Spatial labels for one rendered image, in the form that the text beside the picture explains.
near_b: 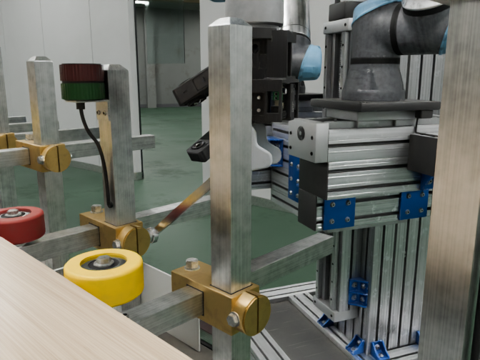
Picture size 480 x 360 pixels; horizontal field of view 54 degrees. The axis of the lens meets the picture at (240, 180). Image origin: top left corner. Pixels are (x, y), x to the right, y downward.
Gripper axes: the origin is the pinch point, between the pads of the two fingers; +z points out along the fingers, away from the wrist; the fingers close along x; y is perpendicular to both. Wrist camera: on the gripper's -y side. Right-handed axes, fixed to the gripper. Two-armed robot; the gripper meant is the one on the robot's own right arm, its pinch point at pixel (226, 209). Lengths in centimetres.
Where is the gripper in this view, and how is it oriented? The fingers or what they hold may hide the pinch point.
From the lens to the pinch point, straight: 97.3
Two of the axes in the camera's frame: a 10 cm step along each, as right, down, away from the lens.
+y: 7.0, -1.6, 7.0
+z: 0.0, 9.8, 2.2
